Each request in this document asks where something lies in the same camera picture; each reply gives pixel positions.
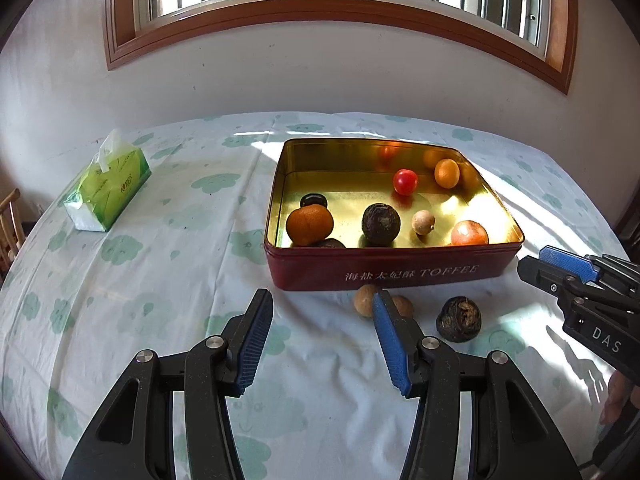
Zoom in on white green cloud-print tablecloth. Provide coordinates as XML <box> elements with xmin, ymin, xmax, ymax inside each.
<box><xmin>0</xmin><ymin>110</ymin><xmax>637</xmax><ymax>480</ymax></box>

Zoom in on mandarin orange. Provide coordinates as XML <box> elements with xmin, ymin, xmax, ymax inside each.
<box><xmin>286</xmin><ymin>204</ymin><xmax>335</xmax><ymax>247</ymax></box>

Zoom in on orange kumquat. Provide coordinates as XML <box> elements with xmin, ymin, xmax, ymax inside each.
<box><xmin>433</xmin><ymin>158</ymin><xmax>461</xmax><ymax>190</ymax></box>

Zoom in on red and gold tin box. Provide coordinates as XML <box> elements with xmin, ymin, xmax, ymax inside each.
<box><xmin>264</xmin><ymin>137</ymin><xmax>526</xmax><ymax>292</ymax></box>

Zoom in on reddish orange round fruit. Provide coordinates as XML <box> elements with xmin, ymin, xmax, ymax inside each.
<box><xmin>450</xmin><ymin>220</ymin><xmax>489</xmax><ymax>246</ymax></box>

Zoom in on red cherry tomato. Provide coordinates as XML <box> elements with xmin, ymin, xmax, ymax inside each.
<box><xmin>392</xmin><ymin>168</ymin><xmax>419</xmax><ymax>196</ymax></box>

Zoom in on dark wooden furniture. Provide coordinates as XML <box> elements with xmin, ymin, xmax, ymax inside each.
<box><xmin>615</xmin><ymin>199</ymin><xmax>640</xmax><ymax>257</ymax></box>

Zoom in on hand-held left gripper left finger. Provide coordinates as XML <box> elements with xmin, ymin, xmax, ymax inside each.
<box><xmin>62</xmin><ymin>287</ymin><xmax>274</xmax><ymax>480</ymax></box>

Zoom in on small pale brown longan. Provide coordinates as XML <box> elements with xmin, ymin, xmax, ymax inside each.
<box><xmin>412</xmin><ymin>210</ymin><xmax>436</xmax><ymax>236</ymax></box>

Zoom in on rough dark water chestnut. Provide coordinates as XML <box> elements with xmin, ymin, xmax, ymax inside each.
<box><xmin>436</xmin><ymin>296</ymin><xmax>483</xmax><ymax>343</ymax></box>

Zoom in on large dark water chestnut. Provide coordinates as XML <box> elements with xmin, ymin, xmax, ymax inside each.
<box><xmin>361</xmin><ymin>202</ymin><xmax>402</xmax><ymax>247</ymax></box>

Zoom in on green tissue pack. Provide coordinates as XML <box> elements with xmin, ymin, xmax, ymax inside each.
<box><xmin>63</xmin><ymin>129</ymin><xmax>152</xmax><ymax>233</ymax></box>

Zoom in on brown wooden window frame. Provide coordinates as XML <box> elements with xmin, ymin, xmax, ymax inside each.
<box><xmin>102</xmin><ymin>0</ymin><xmax>579</xmax><ymax>95</ymax></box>

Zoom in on person's right hand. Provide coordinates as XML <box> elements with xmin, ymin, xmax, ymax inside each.
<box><xmin>600</xmin><ymin>372</ymin><xmax>634</xmax><ymax>427</ymax></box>

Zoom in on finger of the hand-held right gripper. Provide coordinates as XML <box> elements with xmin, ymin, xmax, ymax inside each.
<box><xmin>539</xmin><ymin>245</ymin><xmax>602</xmax><ymax>284</ymax></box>
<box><xmin>517</xmin><ymin>256</ymin><xmax>576</xmax><ymax>307</ymax></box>

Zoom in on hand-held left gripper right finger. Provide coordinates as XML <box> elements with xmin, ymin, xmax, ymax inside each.
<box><xmin>372</xmin><ymin>290</ymin><xmax>583</xmax><ymax>480</ymax></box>

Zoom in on wooden chair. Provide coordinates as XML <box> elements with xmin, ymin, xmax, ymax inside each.
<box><xmin>0</xmin><ymin>188</ymin><xmax>23</xmax><ymax>273</ymax></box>

